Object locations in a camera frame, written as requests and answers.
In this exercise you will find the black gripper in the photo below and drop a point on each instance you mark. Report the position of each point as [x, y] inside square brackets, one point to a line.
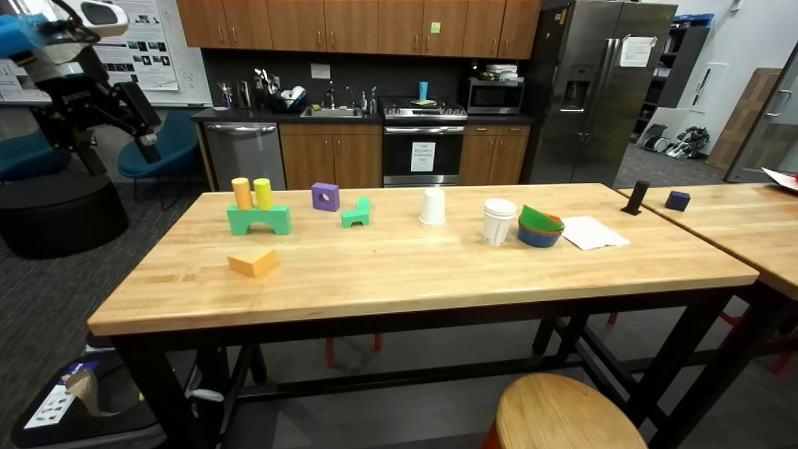
[139, 117]

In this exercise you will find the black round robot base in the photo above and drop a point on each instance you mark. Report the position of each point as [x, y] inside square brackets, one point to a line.
[60, 216]

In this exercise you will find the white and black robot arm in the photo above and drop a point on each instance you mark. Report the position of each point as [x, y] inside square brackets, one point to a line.
[53, 44]

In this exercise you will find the blue chair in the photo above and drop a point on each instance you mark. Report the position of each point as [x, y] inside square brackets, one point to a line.
[176, 146]

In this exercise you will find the stainless steel dishwasher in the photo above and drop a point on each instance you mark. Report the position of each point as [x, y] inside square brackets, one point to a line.
[244, 150]

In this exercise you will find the orange-yellow foam cylinder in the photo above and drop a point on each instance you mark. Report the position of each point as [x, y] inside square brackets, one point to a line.
[243, 193]

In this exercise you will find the yellow foam cylinder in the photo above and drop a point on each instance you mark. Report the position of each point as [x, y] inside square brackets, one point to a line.
[262, 193]

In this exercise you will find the wooden butcher block table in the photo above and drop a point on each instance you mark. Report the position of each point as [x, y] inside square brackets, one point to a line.
[400, 274]

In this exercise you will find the green arch foam block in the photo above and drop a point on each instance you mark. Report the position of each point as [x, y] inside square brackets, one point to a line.
[275, 218]

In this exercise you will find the orange foam wedge block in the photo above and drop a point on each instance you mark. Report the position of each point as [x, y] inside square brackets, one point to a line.
[252, 262]

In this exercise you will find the kitchen sink faucet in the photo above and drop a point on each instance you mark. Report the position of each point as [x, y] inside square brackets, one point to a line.
[329, 96]

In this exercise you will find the purple square foam block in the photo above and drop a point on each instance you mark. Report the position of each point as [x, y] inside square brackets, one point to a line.
[324, 196]

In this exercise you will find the lower wooden cabinet left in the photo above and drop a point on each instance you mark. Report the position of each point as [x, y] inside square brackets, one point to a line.
[348, 156]

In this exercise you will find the wooden cabinet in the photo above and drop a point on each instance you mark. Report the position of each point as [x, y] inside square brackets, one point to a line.
[491, 152]
[348, 156]

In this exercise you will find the small green foam block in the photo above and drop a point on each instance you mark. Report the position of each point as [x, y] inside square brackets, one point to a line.
[356, 216]

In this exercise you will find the blue bottle on stove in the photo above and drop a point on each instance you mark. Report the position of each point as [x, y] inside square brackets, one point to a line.
[421, 91]

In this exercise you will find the stainless steel oven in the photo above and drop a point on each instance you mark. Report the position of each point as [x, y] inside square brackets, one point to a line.
[421, 142]

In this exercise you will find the black box on floor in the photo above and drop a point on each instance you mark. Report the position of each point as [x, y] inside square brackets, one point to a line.
[88, 404]

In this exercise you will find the white upside-down cup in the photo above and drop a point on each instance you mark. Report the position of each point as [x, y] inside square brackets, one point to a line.
[431, 207]

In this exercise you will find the stainless steel microwave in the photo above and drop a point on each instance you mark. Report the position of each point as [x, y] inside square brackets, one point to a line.
[495, 96]

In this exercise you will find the upper wooden cabinets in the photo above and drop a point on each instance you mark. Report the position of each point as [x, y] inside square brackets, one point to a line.
[428, 29]

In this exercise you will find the lower wooden cabinet right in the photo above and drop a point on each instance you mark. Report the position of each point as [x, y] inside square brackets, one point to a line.
[491, 152]

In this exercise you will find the white stacked cups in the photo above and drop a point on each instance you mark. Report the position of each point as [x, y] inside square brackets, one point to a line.
[496, 219]

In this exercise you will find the stacked colourful bowls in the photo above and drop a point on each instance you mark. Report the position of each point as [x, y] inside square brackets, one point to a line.
[540, 228]

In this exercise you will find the stainless steel refrigerator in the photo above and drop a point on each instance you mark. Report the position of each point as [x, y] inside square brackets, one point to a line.
[581, 101]

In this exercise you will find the white paper sheet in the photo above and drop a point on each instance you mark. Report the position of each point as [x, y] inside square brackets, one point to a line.
[590, 232]

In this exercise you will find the paper notice on fridge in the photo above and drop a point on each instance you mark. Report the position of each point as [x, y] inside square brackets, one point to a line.
[636, 51]

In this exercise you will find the round wooden stool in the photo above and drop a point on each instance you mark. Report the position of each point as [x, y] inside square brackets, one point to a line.
[560, 413]

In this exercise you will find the black upright rectangular object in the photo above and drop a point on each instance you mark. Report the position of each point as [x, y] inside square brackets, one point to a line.
[636, 197]

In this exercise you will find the dark blue small cube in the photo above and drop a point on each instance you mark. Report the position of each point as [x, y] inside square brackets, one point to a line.
[677, 200]

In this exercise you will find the wooden board leaning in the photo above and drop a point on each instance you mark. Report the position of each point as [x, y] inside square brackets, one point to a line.
[743, 117]

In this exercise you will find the white poster on wall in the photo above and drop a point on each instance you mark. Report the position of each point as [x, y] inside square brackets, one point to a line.
[139, 54]

